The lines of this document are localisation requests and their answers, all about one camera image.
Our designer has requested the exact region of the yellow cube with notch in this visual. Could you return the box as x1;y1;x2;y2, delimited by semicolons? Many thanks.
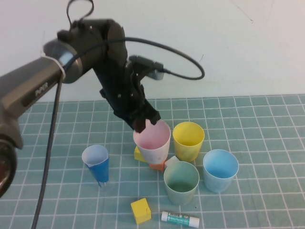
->
130;198;152;225

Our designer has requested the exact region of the plain yellow cube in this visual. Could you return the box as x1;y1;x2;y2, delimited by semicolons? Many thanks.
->
133;146;147;162

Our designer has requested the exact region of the white cube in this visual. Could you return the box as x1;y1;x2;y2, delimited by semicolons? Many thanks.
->
164;156;180;169

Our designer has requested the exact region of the white green glue stick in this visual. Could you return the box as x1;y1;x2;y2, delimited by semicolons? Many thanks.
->
161;210;200;228

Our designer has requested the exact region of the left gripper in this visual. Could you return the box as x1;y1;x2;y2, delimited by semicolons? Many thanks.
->
99;69;161;134

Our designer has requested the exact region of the white cable tie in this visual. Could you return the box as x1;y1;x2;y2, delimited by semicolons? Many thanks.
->
43;55;67;77

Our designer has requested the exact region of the orange cube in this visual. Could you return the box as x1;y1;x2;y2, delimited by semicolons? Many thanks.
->
149;161;166;171

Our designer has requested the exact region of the green plastic cup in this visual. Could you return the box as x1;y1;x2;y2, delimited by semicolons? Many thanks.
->
163;161;200;206

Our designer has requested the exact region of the green grid table mat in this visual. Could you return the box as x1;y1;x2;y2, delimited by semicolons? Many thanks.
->
0;94;305;229

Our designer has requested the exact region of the thin black cable loop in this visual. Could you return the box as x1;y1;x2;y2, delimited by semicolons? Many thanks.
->
66;0;95;26

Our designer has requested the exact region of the light blue plastic cup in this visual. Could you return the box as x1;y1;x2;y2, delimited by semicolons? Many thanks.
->
203;149;239;193

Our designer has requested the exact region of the yellow plastic cup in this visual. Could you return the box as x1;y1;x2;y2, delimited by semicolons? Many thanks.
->
172;122;205;162

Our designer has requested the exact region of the pink plastic cup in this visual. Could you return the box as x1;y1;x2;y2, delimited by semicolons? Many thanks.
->
132;120;172;165

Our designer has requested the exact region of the long black camera cable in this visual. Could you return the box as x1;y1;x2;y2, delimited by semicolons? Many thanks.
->
32;37;205;229

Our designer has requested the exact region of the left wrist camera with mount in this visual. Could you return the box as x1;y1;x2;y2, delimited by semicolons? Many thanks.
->
127;54;165;81

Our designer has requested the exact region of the blue paper cone cup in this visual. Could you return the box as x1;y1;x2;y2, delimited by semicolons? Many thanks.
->
81;144;110;188

